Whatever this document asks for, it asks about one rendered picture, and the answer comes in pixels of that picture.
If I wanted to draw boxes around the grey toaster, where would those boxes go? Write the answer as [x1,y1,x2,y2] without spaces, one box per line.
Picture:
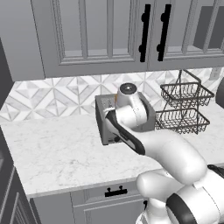
[94,92,157,146]

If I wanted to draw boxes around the grey drawer front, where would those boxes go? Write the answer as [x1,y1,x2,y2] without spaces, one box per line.
[70,181,142,207]

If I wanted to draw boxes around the grey base cupboard door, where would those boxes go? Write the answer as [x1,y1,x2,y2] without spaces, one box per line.
[72,195,149,224]

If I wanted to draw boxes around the dark round object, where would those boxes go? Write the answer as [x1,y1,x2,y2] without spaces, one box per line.
[215,84,224,110]

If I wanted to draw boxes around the grey glass-panel cupboard door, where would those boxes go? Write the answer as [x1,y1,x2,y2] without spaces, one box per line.
[147,0,224,72]

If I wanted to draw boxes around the dark grey tall cabinet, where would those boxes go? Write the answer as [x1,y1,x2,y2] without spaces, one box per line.
[0,38,39,224]

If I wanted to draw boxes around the black wire two-tier stand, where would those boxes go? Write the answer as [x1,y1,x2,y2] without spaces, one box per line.
[154,68,215,136]

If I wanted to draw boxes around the black drawer handle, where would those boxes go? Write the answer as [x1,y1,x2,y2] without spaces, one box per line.
[104,185,129,198]

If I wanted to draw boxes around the grey wall cupboard door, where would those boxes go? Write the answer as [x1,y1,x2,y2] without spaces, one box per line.
[31,0,151,79]

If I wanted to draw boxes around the black cupboard door handle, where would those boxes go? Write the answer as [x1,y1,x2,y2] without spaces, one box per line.
[156,3,172,62]
[138,3,151,63]

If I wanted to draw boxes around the white wall socket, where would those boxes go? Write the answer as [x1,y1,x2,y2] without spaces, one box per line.
[209,67,221,81]

